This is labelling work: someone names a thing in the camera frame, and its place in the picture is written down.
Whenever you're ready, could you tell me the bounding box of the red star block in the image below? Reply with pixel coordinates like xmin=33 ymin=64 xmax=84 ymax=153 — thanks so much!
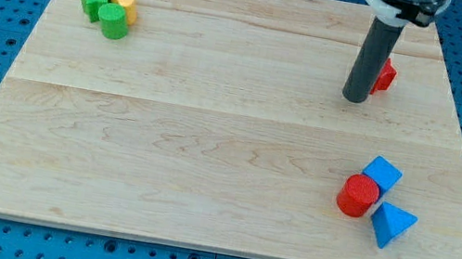
xmin=370 ymin=58 xmax=397 ymax=95

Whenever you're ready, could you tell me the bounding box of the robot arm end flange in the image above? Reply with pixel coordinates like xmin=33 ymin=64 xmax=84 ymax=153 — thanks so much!
xmin=366 ymin=0 xmax=452 ymax=28

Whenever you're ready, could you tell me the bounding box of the wooden board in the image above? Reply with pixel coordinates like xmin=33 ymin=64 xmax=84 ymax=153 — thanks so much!
xmin=0 ymin=0 xmax=462 ymax=259

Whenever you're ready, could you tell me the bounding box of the red cylinder block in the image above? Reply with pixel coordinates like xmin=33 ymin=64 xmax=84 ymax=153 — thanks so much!
xmin=336 ymin=174 xmax=380 ymax=218

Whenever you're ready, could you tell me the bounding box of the blue cube block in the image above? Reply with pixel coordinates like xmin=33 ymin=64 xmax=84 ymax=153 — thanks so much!
xmin=361 ymin=155 xmax=404 ymax=198

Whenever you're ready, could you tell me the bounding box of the green cylinder block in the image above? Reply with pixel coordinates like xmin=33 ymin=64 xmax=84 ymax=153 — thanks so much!
xmin=97 ymin=3 xmax=128 ymax=40

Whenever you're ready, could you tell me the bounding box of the yellow heart block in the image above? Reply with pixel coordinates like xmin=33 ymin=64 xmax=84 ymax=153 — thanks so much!
xmin=111 ymin=0 xmax=137 ymax=25

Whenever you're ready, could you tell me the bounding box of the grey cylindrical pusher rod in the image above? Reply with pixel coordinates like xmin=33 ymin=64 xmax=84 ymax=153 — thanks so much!
xmin=342 ymin=18 xmax=404 ymax=104

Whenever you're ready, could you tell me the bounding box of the blue triangle block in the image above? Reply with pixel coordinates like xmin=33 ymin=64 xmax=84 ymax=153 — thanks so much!
xmin=370 ymin=201 xmax=418 ymax=249

